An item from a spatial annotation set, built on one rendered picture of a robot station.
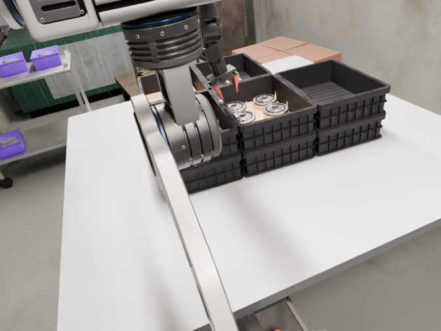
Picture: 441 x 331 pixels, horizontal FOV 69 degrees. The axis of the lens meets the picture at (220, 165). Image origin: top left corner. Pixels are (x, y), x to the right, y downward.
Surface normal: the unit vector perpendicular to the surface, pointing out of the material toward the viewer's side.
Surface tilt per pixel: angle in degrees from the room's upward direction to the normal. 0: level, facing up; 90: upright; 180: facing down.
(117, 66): 90
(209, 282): 47
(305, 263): 0
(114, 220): 0
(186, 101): 90
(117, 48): 90
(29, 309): 0
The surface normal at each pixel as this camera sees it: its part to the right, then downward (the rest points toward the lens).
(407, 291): -0.15, -0.81
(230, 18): 0.47, 0.49
